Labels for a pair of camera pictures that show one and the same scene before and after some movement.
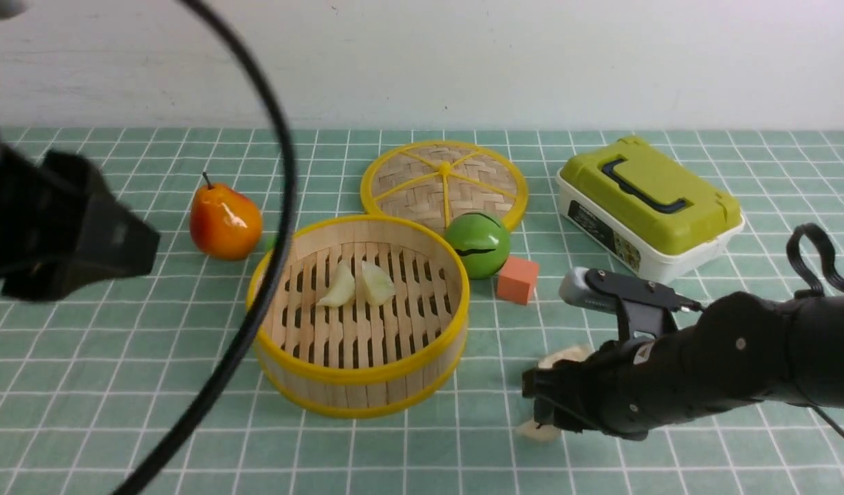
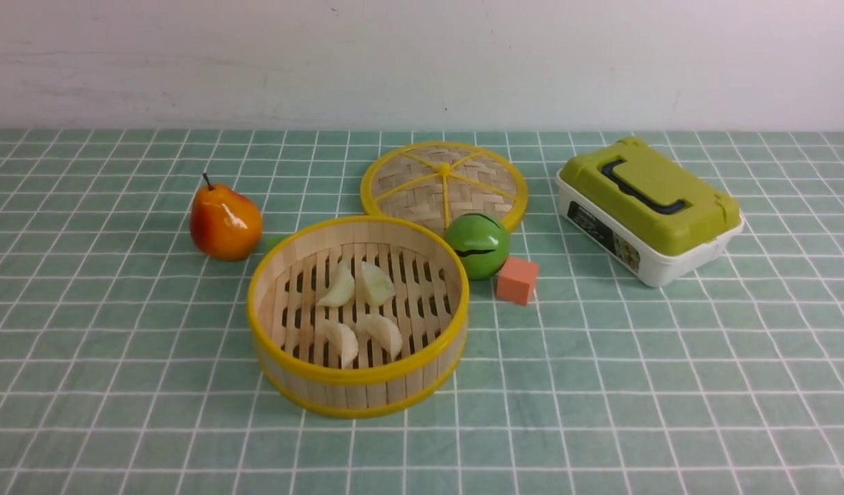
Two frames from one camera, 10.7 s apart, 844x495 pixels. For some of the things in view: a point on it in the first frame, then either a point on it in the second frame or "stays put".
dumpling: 378,287 stays put
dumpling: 344,291 stays put
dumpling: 577,354 -> 383,329
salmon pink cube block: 518,280 stays put
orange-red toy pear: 226,223 stays put
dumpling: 545,433 -> 342,338
